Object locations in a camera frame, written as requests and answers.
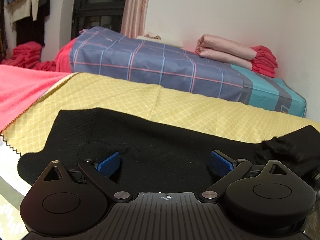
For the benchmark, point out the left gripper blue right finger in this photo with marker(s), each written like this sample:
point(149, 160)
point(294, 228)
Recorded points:
point(229, 170)

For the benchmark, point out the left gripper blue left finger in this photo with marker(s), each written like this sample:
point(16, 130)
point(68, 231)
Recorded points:
point(98, 172)

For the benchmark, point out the yellow quilted bed cover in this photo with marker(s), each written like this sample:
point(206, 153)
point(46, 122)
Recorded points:
point(231, 120)

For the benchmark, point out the folded red cloth stack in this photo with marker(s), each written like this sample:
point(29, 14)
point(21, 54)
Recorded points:
point(265, 63)

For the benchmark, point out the red pillow behind quilt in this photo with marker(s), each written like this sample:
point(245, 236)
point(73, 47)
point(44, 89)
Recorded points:
point(62, 59)

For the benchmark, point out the pink fleece blanket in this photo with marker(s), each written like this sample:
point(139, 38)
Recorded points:
point(20, 88)

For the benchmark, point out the folded pink satin bedding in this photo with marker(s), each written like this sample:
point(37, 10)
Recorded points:
point(224, 50)

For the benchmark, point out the blue plaid folded quilt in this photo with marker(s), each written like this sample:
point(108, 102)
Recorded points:
point(102, 51)

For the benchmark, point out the red cloth pile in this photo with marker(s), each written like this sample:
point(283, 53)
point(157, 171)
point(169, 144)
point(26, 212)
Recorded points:
point(28, 56)

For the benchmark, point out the pink patterned curtain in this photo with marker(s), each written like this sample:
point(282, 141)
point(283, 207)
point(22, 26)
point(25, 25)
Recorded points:
point(133, 22)

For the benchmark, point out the hanging clothes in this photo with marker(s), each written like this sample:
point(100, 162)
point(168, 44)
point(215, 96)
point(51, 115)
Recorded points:
point(23, 21)

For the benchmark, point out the cream pillow by wall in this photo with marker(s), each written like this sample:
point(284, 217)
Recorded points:
point(158, 39)

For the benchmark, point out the dark window frame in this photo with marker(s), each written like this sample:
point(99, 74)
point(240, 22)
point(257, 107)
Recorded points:
point(92, 13)

